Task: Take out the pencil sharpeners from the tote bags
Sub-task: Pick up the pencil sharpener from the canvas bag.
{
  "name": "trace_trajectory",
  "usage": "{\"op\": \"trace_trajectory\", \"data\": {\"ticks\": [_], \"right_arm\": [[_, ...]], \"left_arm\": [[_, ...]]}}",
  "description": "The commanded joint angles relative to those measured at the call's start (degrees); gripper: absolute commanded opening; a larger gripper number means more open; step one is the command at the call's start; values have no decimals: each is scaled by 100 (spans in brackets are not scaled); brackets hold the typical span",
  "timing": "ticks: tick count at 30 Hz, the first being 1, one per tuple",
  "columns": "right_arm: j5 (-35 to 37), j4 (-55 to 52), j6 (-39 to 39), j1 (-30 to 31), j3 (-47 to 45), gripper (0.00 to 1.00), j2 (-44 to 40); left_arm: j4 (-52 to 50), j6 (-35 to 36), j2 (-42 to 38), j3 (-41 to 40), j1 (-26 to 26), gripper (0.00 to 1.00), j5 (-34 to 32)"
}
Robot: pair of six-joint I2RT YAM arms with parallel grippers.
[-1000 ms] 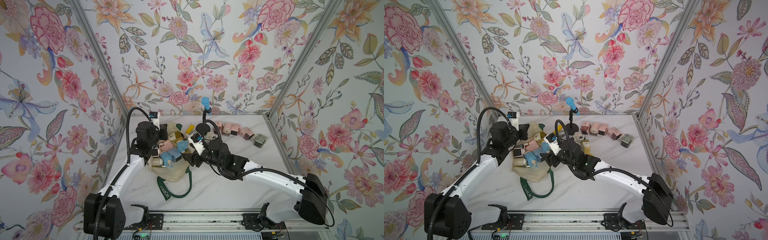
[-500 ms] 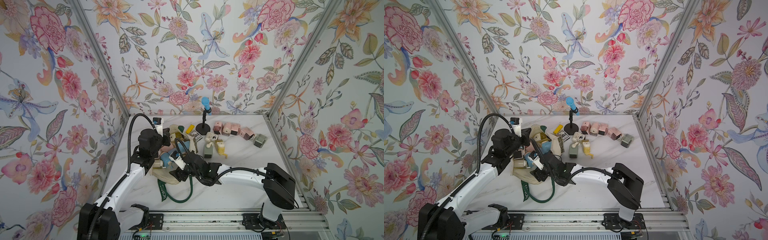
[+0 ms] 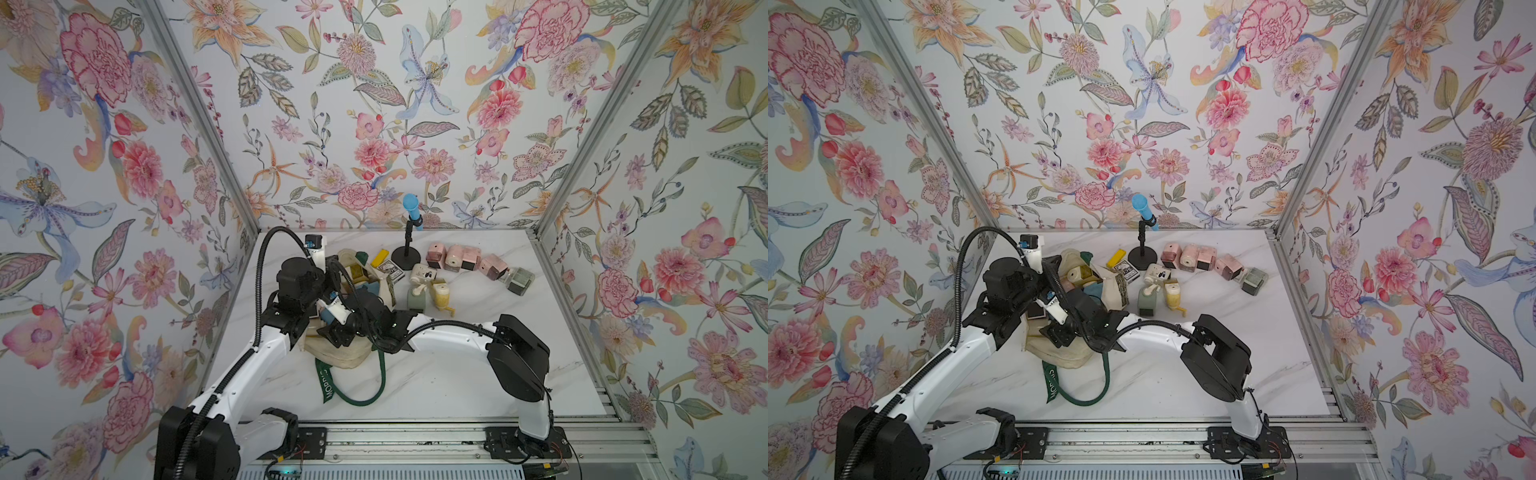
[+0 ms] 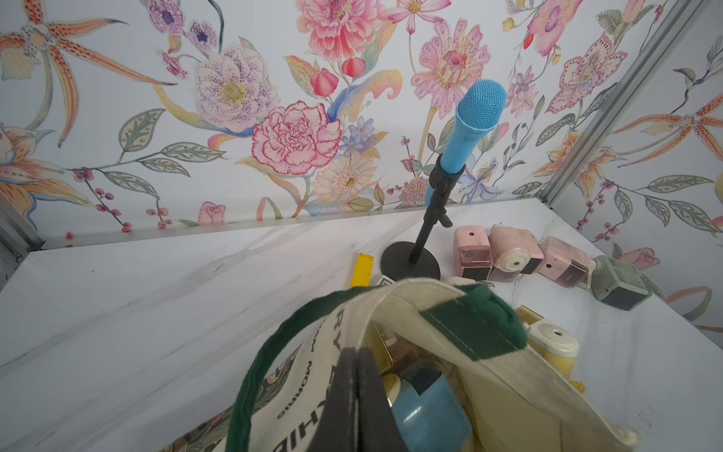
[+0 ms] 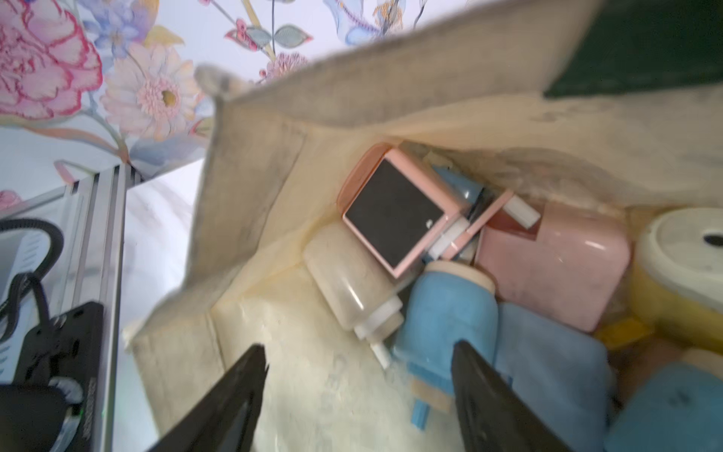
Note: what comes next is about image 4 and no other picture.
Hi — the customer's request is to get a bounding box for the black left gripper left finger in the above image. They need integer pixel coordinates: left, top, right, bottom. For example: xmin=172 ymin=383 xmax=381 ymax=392
xmin=308 ymin=348 xmax=358 ymax=452

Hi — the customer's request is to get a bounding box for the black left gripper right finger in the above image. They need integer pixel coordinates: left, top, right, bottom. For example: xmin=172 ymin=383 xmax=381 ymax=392
xmin=357 ymin=348 xmax=408 ymax=452

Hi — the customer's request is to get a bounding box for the cream canvas tote bag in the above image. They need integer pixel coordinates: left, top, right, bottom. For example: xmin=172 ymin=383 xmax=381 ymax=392
xmin=169 ymin=279 xmax=639 ymax=451

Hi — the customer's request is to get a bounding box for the yellow pencil sharpener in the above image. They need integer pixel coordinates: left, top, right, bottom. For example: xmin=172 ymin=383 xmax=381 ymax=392
xmin=515 ymin=306 xmax=586 ymax=394

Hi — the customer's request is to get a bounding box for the pink pencil sharpener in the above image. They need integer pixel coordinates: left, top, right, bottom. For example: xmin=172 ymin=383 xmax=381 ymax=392
xmin=454 ymin=226 xmax=493 ymax=282
xmin=537 ymin=237 xmax=590 ymax=288
xmin=489 ymin=225 xmax=544 ymax=283

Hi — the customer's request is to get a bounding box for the dark green pencil sharpener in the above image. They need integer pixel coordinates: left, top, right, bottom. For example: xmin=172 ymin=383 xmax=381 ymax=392
xmin=578 ymin=255 xmax=651 ymax=311

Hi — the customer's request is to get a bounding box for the blue pencil sharpener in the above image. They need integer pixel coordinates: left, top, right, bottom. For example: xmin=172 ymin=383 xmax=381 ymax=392
xmin=382 ymin=361 xmax=473 ymax=451

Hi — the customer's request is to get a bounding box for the yellow wooden block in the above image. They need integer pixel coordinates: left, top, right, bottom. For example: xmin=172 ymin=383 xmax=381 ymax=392
xmin=350 ymin=253 xmax=375 ymax=288

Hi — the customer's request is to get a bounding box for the black microphone stand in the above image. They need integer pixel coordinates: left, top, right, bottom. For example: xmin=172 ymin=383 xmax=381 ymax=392
xmin=380 ymin=156 xmax=465 ymax=282

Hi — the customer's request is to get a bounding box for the blue microphone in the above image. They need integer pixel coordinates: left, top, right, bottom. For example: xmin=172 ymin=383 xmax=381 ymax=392
xmin=425 ymin=79 xmax=506 ymax=205

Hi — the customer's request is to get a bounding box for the aluminium corner post left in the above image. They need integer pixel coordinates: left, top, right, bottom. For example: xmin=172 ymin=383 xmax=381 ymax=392
xmin=1 ymin=198 xmax=44 ymax=288

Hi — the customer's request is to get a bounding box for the aluminium corner post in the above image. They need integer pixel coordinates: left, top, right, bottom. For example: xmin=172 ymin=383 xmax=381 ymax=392
xmin=538 ymin=0 xmax=712 ymax=207
xmin=1 ymin=198 xmax=44 ymax=288

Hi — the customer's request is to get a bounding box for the aluminium corner post right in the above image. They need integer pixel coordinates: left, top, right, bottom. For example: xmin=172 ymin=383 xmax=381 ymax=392
xmin=538 ymin=0 xmax=712 ymax=207

